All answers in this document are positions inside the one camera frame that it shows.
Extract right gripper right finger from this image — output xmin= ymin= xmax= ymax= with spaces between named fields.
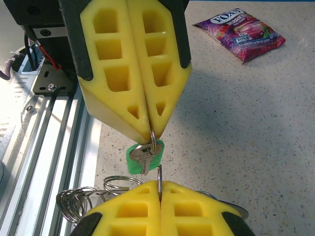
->
xmin=161 ymin=181 xmax=253 ymax=236

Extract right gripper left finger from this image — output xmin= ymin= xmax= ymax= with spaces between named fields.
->
xmin=71 ymin=180 xmax=162 ymax=236

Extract green key tag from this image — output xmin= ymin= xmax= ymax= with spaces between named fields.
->
xmin=126 ymin=139 xmax=165 ymax=176

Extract silver key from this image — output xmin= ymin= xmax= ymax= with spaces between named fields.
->
xmin=129 ymin=144 xmax=158 ymax=176

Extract small steel split ring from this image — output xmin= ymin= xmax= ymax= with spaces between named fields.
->
xmin=149 ymin=129 xmax=158 ymax=156

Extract purple candy bag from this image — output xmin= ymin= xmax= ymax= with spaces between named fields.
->
xmin=191 ymin=7 xmax=286 ymax=65

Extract red and black wires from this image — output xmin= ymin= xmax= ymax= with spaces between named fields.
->
xmin=23 ymin=31 xmax=63 ymax=72

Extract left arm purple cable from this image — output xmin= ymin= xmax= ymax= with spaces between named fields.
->
xmin=0 ymin=53 xmax=25 ymax=81

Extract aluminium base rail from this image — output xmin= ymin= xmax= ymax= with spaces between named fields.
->
xmin=0 ymin=73 xmax=99 ymax=236

